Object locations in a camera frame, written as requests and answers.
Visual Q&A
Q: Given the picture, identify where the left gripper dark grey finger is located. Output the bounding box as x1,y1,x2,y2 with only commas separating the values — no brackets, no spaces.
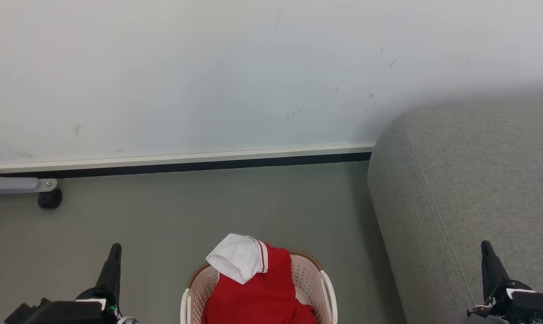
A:
94,243,122,301

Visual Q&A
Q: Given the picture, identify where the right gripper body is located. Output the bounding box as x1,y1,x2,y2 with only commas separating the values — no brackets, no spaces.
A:
465,279,535,324

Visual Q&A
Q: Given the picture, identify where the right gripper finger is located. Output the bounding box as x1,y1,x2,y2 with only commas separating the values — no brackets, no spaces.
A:
480,240,511,301

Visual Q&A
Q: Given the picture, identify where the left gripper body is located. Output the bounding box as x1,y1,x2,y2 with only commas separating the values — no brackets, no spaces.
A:
75,287,139,324

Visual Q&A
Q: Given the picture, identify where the red shirt with white sleeve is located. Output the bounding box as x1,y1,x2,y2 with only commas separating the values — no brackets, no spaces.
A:
201,233,318,324

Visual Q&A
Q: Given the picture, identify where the grey fabric sofa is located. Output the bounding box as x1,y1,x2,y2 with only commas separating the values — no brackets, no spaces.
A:
367,92,543,324

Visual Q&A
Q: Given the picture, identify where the black caster wheel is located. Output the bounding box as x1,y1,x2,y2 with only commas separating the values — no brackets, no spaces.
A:
38,189,63,209

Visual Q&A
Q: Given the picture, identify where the grey metal stand leg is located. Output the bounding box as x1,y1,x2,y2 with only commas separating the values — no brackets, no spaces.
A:
0,173,58,196

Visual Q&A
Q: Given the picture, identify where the beige perforated laundry basket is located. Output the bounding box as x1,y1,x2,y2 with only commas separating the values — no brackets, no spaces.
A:
180,251,338,324

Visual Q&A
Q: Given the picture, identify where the white and black wall baseboard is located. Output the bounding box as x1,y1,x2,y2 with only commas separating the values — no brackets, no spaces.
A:
0,143,376,179

